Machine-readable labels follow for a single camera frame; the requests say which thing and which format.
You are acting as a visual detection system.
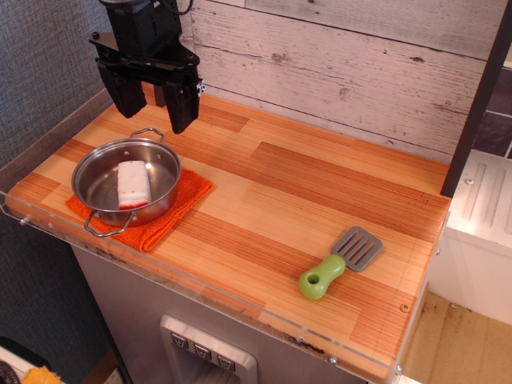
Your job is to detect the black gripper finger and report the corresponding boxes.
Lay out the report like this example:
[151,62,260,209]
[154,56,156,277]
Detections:
[162,70,200,134]
[97,61,146,118]

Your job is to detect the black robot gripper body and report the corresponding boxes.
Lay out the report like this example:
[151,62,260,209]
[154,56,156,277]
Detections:
[90,1,205,96]

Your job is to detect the green handled grey spatula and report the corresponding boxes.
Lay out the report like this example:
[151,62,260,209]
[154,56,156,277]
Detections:
[298,226,383,301]

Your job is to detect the stainless steel pot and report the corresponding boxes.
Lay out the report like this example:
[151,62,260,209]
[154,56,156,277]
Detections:
[71,127,182,238]

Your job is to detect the orange knitted cloth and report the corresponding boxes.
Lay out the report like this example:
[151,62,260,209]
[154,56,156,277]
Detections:
[65,167,214,253]

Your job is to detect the white red sponge block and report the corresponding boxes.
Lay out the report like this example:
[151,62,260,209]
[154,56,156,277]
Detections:
[117,161,151,210]

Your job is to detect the clear acrylic table guard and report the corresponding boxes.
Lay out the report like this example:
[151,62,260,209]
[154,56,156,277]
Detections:
[4,95,450,383]

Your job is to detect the grey toy fridge cabinet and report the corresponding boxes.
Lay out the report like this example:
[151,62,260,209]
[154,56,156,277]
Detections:
[72,246,362,383]

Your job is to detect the silver dispenser panel with buttons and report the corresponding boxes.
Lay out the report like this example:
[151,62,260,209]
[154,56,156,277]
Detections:
[160,314,258,383]

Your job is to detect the yellow object bottom left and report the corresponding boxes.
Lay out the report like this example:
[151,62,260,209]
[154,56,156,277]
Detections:
[21,367,62,384]

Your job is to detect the white ribbed appliance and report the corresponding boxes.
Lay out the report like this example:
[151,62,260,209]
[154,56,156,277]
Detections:
[427,150,511,324]

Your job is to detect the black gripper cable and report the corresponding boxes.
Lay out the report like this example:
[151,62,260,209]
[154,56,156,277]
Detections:
[154,0,194,17]

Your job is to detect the dark vertical post right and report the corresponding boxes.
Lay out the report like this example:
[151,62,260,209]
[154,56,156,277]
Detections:
[440,1,511,198]

